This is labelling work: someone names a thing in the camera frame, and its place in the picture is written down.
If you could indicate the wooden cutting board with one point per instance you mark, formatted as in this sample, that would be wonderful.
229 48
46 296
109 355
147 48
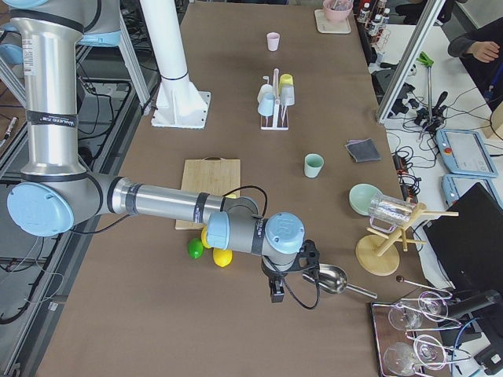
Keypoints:
215 176

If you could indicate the wine glass upper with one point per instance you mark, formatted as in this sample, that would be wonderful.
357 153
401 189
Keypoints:
410 314

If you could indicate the yellow lemon front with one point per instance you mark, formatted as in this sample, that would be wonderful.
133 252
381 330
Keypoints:
222 257

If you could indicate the wine glass rack tray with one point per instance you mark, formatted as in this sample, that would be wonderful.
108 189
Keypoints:
385 335

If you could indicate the yellow lemon near lime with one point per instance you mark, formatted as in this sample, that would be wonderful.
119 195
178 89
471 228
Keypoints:
203 238

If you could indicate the cream tray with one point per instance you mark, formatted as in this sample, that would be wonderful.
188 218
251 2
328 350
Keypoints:
326 26

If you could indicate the aluminium frame post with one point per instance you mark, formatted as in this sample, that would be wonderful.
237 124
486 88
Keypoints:
413 48

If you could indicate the mint green cup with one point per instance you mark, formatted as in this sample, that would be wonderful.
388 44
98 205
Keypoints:
313 164

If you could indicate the green lime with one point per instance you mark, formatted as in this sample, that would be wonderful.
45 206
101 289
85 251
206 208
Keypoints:
195 248

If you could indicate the grey cup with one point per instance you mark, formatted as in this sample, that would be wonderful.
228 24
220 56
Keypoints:
287 95

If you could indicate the yellow cup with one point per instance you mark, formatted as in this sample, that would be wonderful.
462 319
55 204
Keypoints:
286 79

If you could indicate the blue teach pendant lower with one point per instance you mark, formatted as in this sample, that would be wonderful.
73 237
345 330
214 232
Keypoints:
455 186

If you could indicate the pink bowl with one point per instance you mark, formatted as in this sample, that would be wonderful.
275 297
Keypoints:
337 10

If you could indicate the wine glass lower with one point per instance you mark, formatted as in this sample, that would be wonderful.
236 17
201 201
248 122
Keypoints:
425 354

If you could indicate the steel scoop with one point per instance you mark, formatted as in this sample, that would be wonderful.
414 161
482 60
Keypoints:
333 280

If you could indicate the grey folded cloth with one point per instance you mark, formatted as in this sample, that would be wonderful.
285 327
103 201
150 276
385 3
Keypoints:
363 150

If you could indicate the blue teach pendant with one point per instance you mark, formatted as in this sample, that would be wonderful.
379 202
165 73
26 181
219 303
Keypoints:
455 186
463 152

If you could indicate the black laptop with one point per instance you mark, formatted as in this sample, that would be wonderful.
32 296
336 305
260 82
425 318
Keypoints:
469 246

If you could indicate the wooden mug tree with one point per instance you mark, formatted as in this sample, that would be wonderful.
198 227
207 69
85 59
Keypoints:
377 253

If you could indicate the mint green bowl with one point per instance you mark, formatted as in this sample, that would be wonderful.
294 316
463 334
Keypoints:
360 197

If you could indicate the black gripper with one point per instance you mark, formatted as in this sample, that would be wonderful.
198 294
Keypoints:
272 273

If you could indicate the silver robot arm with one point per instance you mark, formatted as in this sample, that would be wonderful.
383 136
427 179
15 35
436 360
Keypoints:
57 192

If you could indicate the white wire cup rack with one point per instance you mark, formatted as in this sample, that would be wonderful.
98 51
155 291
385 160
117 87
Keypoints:
279 120

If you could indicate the clear plastic pitcher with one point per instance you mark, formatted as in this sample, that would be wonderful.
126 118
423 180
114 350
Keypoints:
387 213

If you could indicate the person arm dark sleeve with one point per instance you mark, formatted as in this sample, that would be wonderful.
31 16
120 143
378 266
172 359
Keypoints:
484 46

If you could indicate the blue teach pendant upper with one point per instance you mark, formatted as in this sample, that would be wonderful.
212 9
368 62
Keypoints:
463 152

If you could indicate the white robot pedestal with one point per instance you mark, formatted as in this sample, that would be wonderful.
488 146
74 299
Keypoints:
179 104

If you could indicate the pink cup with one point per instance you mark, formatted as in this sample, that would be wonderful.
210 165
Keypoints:
273 41

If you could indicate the white cup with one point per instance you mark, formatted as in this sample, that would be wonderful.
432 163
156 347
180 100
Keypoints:
264 89

